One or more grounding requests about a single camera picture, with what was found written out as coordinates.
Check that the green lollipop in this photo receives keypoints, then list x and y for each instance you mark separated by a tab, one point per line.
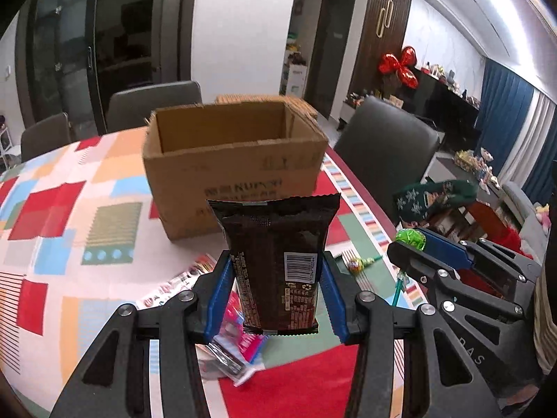
409	239

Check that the grey dining chair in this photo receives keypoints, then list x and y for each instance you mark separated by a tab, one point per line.
43	137
154	100
387	148

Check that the cardboard box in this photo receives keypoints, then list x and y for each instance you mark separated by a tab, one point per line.
235	170

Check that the blue curtain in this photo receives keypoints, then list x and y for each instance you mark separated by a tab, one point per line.
500	96

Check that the black sideboard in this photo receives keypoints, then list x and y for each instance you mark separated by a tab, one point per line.
448	104

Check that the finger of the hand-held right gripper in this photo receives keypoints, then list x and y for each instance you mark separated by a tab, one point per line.
444	248
417	265

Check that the grey sofa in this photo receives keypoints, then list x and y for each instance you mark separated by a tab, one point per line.
520	209

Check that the clear dark snack packet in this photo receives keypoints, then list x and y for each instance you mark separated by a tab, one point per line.
224	361

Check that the red white striped snack packet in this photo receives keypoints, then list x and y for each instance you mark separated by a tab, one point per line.
174	287

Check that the white sheer curtain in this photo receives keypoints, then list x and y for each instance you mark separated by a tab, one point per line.
531	135

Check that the row of sideboard ornaments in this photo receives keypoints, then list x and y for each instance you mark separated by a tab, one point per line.
444	74

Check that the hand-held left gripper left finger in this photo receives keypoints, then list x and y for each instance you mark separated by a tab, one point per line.
219	296

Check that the wooden chair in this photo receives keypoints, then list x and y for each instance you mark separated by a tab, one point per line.
452	222

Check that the grey coffee table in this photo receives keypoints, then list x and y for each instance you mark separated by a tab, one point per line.
474	165

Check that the red cushion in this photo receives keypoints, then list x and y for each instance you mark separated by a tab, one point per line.
504	235

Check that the dark slatted wooden cabinet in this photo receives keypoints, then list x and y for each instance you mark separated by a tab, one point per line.
370	52

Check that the dark interior door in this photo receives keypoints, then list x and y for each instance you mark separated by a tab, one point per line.
328	52

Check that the white rack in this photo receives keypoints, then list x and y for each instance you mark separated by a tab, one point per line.
8	143

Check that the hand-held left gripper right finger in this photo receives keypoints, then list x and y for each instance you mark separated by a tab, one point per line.
333	300

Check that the white storage shelf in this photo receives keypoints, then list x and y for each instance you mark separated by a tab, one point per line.
296	74

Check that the dark brown snack packet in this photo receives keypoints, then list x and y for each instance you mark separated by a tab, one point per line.
270	244

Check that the glass sliding door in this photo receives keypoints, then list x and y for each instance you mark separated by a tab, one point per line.
65	52

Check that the pink snack packet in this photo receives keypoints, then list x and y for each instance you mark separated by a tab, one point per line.
237	335

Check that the multicoloured lollipop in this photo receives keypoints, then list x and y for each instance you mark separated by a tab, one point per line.
359	266

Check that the red bow balloon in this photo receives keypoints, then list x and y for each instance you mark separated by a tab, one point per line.
398	67

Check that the green knit cloth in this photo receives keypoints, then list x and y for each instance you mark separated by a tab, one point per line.
435	196

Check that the patchwork tablecloth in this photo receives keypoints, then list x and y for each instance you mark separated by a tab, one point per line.
65	226

